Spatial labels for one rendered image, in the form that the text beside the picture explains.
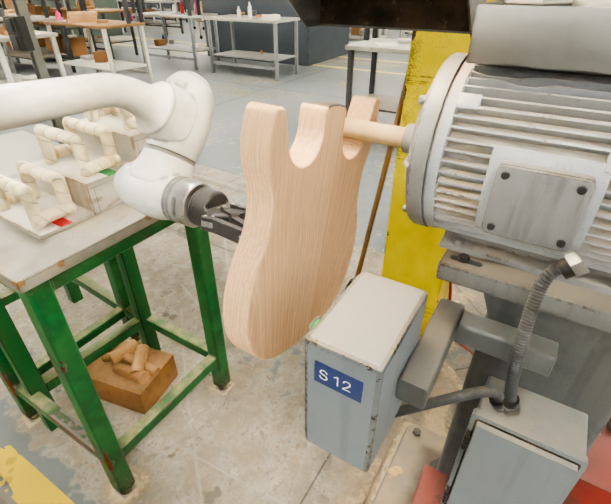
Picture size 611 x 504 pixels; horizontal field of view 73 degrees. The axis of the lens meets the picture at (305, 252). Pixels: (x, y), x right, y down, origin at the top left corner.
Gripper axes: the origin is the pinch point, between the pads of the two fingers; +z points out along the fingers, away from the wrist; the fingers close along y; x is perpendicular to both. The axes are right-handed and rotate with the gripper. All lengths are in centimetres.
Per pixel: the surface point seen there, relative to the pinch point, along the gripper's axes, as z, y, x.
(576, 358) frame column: 44.4, -5.6, -6.6
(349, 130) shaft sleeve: 3.3, -9.2, 17.4
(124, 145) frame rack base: -70, -21, 1
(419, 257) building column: -1, -113, -41
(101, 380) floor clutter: -92, -22, -96
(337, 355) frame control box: 19.2, 20.6, -2.7
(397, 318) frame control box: 22.9, 12.3, -0.4
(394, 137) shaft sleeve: 11.1, -9.2, 17.7
